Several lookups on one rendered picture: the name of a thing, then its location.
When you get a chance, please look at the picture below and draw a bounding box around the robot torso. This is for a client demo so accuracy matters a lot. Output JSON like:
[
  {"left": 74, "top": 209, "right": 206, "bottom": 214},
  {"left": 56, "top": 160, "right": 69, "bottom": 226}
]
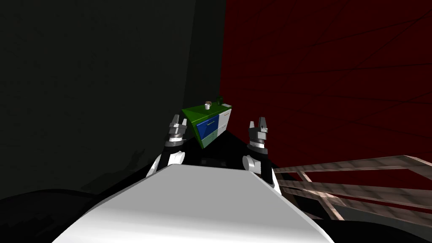
[{"left": 51, "top": 157, "right": 335, "bottom": 243}]

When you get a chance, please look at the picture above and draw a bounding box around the brown wooden frame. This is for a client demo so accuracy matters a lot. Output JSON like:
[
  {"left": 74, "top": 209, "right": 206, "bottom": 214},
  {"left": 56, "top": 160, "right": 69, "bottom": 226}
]
[{"left": 273, "top": 155, "right": 432, "bottom": 229}]

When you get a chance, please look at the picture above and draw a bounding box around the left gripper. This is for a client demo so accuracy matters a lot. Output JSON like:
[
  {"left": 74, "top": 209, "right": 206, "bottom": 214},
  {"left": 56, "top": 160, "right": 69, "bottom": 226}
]
[{"left": 168, "top": 114, "right": 188, "bottom": 136}]

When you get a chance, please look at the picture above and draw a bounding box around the blue drawer front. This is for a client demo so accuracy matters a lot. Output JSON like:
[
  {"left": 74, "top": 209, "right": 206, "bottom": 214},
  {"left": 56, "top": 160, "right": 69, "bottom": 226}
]
[{"left": 196, "top": 115, "right": 220, "bottom": 140}]

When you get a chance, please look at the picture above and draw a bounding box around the green cabinet with drawers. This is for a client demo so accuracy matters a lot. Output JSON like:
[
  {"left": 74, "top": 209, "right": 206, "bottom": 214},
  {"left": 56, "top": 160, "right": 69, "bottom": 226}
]
[{"left": 181, "top": 103, "right": 233, "bottom": 149}]

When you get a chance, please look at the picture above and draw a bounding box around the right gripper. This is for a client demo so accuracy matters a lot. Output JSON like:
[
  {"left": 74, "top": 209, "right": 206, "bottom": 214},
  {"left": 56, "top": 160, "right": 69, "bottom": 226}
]
[{"left": 248, "top": 116, "right": 269, "bottom": 142}]

